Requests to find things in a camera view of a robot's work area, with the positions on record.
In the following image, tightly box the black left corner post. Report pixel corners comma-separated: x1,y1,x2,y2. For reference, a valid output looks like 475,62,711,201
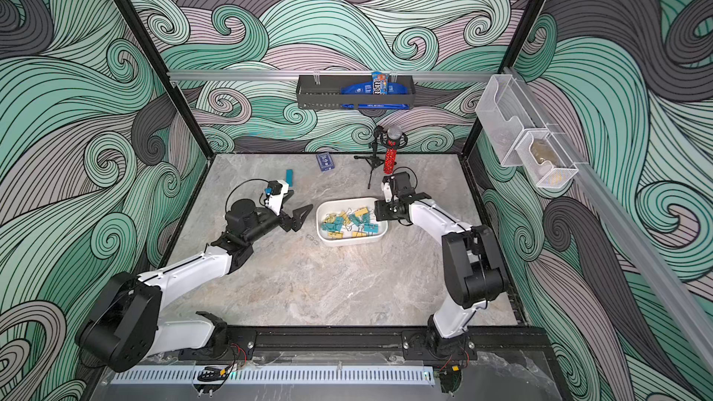
113,0,215,161

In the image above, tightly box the red glitter microphone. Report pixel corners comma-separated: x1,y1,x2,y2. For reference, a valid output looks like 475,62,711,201
384,126,404,175

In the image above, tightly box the aluminium wall rail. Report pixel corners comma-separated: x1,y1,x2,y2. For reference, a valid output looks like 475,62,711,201
167,69,495,83
504,67,712,369

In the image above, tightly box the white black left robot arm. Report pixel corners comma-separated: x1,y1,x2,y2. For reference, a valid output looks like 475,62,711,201
74,180,313,372

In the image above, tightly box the blue card box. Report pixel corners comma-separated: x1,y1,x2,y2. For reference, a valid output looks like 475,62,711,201
316,152,335,172

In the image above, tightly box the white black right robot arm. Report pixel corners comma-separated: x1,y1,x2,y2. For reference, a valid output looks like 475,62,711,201
375,172,509,353

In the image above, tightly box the blue package in shelf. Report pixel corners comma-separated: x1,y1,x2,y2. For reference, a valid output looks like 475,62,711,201
341,82,410,110

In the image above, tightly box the black corner frame post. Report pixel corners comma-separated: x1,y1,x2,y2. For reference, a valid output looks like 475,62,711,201
452,0,546,156

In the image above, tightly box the clear plastic wall bin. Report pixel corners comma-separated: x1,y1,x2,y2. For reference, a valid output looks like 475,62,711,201
476,74,545,167

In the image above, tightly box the right aluminium wall rail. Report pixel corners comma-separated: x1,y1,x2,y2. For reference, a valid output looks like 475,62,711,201
504,67,712,369

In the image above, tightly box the small clear wall bin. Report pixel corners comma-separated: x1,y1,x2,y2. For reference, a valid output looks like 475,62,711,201
515,129,579,190

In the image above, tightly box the black microphone tripod stand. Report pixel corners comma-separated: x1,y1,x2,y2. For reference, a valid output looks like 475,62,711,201
354,125,387,189

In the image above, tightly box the black wall shelf basket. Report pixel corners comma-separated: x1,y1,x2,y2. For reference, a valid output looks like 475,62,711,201
296,74,416,111

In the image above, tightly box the white plastic storage box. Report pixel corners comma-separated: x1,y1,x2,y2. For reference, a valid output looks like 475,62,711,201
316,197,388,247

